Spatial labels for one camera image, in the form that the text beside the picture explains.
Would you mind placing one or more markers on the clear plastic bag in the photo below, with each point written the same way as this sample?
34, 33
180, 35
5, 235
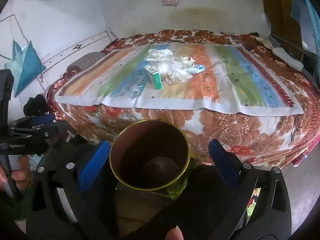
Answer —
163, 68

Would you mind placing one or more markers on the green and white box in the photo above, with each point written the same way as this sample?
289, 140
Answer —
157, 79

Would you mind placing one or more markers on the brown hanging garment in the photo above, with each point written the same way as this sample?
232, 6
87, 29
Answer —
277, 10

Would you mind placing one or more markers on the person's right hand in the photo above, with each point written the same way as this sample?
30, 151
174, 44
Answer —
175, 233

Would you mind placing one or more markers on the dark cloth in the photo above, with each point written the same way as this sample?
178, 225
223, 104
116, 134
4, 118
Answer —
36, 105

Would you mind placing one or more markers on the person's left hand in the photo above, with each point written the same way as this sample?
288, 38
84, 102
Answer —
22, 177

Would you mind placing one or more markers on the metal bed rail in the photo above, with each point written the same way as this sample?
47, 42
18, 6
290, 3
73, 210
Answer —
295, 46

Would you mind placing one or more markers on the blue and white wrapper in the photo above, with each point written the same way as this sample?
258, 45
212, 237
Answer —
197, 69

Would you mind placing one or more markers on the clear crinkled plastic wrapper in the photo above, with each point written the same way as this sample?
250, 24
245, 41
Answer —
180, 77

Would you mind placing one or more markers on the small cream wrapper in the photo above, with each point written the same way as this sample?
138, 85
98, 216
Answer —
187, 61

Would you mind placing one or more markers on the tan cloth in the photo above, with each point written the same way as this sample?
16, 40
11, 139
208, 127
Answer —
135, 210

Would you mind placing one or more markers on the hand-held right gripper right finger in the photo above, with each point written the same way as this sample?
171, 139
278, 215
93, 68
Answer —
223, 161

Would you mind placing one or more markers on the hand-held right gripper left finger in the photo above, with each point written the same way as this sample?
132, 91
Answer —
93, 166

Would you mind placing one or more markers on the striped colourful mat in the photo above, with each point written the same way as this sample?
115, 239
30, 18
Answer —
225, 87

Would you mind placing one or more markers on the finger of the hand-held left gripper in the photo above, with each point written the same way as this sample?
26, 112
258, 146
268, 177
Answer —
41, 120
37, 135

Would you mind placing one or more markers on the white small pillow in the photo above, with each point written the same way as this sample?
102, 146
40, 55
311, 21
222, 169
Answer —
287, 58

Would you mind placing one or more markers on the round brown gold-rimmed bin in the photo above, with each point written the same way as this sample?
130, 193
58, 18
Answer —
130, 155

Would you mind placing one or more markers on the teal hanging bag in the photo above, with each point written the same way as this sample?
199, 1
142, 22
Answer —
25, 67

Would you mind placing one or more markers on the floral brown blanket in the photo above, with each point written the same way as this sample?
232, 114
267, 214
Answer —
225, 130

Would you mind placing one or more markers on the grey ribbed pillow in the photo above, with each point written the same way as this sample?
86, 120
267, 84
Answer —
85, 61

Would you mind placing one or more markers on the teal printed cloth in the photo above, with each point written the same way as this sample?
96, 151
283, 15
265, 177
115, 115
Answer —
307, 12

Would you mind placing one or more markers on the person's black trousers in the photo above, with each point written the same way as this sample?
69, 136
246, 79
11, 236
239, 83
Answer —
205, 200

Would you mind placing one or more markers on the green patterned floor mat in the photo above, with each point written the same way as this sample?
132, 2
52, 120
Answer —
252, 200

